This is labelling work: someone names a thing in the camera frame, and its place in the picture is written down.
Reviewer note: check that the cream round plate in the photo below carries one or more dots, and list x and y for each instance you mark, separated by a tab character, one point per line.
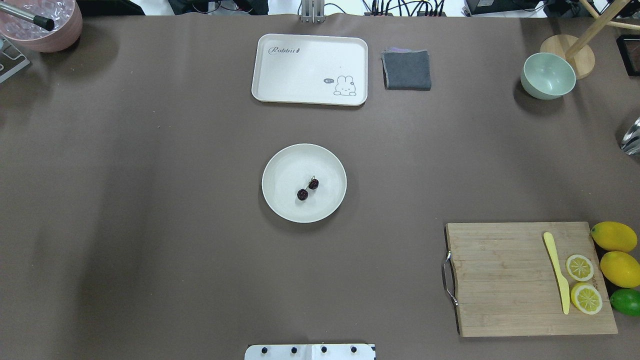
291	169

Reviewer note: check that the cream rabbit tray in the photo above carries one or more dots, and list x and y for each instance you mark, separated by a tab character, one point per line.
311	69

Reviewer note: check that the grey folded cloth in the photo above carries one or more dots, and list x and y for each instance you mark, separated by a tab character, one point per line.
406	69

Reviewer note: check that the wooden cutting board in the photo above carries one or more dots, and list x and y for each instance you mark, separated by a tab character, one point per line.
503	283

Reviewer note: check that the yellow plastic knife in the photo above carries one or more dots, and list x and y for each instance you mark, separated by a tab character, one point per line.
562	282

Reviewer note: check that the mint green bowl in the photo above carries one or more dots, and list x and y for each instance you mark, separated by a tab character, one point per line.
547	76

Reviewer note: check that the lemon slice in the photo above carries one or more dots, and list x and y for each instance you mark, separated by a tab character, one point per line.
586	298
579	268

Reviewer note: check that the wooden cup stand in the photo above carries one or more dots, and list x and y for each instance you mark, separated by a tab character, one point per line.
576	51

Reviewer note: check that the yellow lemon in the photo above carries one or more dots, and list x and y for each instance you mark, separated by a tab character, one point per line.
614	236
621	269

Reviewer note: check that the pink bowl with ice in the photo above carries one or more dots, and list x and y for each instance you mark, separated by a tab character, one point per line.
66	17

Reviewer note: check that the steel scoop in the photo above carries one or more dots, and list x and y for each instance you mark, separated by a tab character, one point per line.
630	142

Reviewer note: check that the green lime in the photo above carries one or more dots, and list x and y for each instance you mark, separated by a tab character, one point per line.
626	301

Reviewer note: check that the aluminium frame post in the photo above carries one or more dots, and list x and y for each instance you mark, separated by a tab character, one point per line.
312	11

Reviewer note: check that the white column pedestal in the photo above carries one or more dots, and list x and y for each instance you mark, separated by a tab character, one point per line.
317	351

